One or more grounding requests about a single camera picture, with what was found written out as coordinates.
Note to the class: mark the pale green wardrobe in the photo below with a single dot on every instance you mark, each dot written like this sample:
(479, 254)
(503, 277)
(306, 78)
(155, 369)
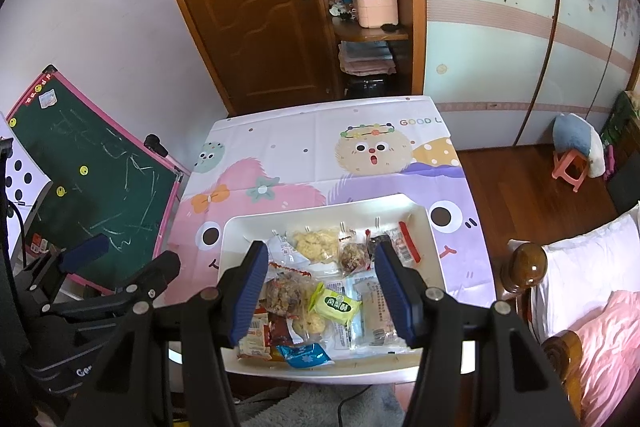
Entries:
(500, 57)

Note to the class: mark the small white snack packet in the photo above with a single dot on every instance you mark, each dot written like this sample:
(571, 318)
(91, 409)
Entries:
(280, 249)

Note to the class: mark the white printed snack packet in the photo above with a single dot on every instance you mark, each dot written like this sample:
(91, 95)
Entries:
(345, 332)

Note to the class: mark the black container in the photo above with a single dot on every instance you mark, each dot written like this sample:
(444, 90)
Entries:
(372, 87)

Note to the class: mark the red striped snack packet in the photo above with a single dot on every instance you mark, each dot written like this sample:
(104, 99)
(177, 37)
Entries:
(410, 239)

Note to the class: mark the grey fluffy rug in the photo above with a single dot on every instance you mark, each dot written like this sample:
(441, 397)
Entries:
(290, 407)

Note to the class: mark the wooden door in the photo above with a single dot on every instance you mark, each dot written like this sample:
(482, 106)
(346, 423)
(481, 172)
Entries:
(240, 32)

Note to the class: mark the stack of folded cloths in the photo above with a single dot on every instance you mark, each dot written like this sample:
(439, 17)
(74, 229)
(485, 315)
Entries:
(367, 59)

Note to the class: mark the green chalkboard pink frame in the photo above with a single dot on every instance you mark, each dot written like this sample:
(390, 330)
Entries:
(100, 167)

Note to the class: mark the beige snack packet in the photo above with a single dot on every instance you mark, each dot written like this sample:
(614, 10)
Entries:
(375, 307)

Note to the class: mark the red label clear snack packet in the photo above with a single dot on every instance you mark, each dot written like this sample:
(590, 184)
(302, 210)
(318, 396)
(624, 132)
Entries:
(287, 294)

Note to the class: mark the blue snowflake snack packet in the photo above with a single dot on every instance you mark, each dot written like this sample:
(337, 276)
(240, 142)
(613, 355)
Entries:
(305, 356)

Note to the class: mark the wooden bed post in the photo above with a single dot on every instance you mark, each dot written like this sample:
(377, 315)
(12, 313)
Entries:
(527, 267)

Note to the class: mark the white plastic tray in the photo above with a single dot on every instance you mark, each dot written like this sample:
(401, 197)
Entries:
(325, 212)

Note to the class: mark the white pillow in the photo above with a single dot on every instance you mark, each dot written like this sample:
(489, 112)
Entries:
(590, 257)

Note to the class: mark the orange barcode snack packet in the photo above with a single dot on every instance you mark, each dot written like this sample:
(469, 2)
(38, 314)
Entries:
(255, 337)

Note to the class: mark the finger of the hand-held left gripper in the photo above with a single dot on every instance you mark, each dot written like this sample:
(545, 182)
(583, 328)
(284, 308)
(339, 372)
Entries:
(155, 274)
(85, 252)

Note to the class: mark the black easel knob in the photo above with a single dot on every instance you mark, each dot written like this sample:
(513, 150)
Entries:
(156, 146)

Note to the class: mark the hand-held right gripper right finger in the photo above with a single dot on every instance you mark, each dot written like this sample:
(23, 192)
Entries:
(395, 292)

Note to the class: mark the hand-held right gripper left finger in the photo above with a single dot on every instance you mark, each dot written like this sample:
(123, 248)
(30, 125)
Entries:
(247, 292)

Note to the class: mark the pink stool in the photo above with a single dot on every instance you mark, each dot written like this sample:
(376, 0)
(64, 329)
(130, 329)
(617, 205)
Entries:
(570, 164)

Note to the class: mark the printed cartoon tablecloth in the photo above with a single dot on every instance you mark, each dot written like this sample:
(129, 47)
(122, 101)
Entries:
(300, 142)

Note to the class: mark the pink blanket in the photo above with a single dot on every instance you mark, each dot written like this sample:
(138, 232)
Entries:
(615, 347)

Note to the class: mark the green snack packet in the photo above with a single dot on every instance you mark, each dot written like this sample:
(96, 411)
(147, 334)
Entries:
(337, 304)

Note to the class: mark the yellow cracker packet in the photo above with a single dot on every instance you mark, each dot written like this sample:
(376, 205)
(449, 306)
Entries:
(315, 244)
(312, 324)

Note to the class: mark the brown snowflake snack packet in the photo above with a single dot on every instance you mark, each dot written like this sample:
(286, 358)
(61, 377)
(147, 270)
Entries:
(282, 329)

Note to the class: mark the white black dotted board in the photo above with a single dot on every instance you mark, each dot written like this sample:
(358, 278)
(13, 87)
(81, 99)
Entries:
(20, 177)

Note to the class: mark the blue cushion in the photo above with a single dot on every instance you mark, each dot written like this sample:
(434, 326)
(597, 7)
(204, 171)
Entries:
(572, 134)

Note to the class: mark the wooden corner shelf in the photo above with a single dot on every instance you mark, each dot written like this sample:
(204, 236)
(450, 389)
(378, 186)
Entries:
(370, 34)

